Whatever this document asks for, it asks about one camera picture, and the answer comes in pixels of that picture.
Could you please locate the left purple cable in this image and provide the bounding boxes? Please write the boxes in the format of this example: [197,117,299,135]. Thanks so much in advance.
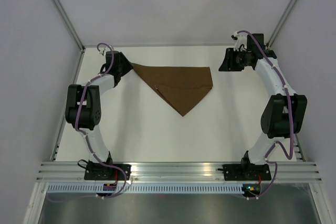
[47,42,132,204]

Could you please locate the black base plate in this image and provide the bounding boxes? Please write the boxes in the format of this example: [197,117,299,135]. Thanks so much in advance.
[84,163,131,181]
[222,164,272,181]

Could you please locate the brown cloth napkin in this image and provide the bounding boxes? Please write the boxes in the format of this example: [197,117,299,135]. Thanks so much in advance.
[133,63,213,116]

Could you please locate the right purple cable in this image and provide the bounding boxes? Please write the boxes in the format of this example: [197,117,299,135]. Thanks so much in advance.
[232,29,296,201]

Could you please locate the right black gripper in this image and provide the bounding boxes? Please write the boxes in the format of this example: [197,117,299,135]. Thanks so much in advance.
[218,48,250,72]

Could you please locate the aluminium front rail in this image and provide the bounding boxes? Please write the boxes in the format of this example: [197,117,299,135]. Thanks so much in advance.
[36,162,322,184]

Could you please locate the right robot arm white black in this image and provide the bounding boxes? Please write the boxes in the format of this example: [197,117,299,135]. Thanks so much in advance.
[219,30,308,182]

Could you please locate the white slotted cable duct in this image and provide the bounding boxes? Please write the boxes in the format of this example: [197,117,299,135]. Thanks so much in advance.
[47,183,243,194]

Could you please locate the right aluminium frame post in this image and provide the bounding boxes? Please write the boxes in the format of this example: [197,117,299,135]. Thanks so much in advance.
[266,0,299,48]

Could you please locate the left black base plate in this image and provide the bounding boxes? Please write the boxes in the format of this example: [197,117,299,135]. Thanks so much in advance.
[84,163,131,181]

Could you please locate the left aluminium frame post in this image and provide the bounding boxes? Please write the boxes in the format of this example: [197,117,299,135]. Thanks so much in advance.
[51,0,85,52]

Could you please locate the purple cable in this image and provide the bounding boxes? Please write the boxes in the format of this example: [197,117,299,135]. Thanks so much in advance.
[47,42,132,204]
[232,29,296,201]

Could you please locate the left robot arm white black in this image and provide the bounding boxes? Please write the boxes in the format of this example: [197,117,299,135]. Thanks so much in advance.
[65,50,133,180]

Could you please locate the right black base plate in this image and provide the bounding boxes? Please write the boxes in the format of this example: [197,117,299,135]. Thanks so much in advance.
[222,164,272,181]

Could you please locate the aluminium frame post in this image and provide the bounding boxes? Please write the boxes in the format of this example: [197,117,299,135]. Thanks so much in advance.
[266,0,299,48]
[51,0,85,52]

